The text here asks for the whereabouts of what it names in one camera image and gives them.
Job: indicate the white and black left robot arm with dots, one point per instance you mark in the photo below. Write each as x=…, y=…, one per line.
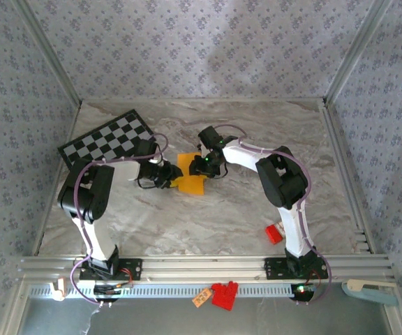
x=98, y=240

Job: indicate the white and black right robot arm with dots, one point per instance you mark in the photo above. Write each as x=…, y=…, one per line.
x=293, y=234

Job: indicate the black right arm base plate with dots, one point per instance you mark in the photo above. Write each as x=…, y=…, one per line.
x=274, y=268

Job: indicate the orange cloth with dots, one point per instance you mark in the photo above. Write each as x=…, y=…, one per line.
x=192, y=185

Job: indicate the teal and beige hand tool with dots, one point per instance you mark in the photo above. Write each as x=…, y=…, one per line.
x=372, y=295

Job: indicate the red toy brick piece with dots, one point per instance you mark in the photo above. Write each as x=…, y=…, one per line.
x=225, y=295

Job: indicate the aluminium corner post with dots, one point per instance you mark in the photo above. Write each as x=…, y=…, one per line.
x=47, y=56
x=356, y=52

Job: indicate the black and grey checkerboard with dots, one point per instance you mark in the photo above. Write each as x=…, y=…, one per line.
x=117, y=134

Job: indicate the red block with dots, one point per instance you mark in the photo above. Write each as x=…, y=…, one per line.
x=274, y=235

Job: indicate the aluminium profile rail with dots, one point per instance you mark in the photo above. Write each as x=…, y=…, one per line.
x=201, y=267

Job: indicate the aluminium side rail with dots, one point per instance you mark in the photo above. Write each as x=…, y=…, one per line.
x=349, y=181

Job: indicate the beige hook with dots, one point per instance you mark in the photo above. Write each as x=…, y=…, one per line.
x=59, y=289

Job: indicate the orange tag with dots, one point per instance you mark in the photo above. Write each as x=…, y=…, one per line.
x=201, y=297

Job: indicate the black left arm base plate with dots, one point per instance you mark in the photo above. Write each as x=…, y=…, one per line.
x=133, y=268

